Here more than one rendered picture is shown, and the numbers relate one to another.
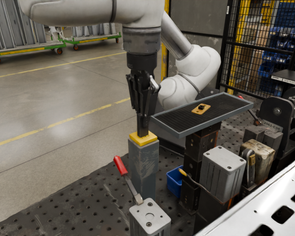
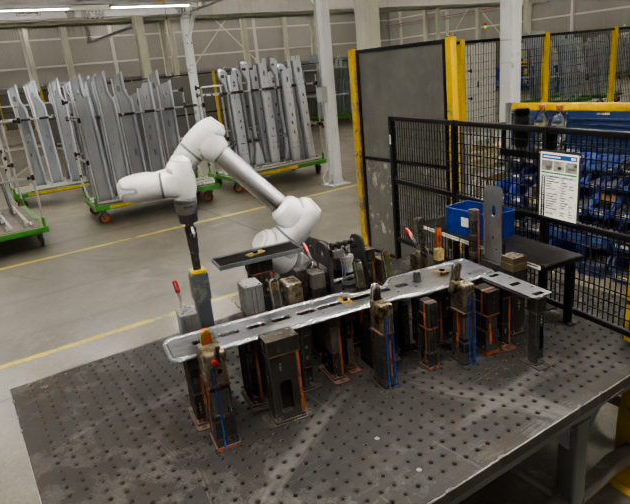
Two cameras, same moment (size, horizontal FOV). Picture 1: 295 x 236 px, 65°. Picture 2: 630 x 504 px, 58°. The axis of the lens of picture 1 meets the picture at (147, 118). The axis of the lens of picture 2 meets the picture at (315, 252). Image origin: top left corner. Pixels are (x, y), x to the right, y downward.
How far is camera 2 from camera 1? 176 cm
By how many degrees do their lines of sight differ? 15
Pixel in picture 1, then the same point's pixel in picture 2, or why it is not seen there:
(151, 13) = (184, 193)
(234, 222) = (244, 321)
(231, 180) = (249, 296)
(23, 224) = (118, 360)
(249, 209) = (261, 317)
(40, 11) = (126, 198)
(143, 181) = (199, 305)
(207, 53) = (300, 203)
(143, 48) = (183, 211)
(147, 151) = (198, 279)
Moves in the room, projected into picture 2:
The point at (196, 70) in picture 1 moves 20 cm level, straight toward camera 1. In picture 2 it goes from (288, 222) to (270, 234)
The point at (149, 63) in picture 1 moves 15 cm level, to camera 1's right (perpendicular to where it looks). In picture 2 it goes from (189, 219) to (226, 218)
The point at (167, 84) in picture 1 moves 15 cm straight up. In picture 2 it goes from (260, 237) to (256, 207)
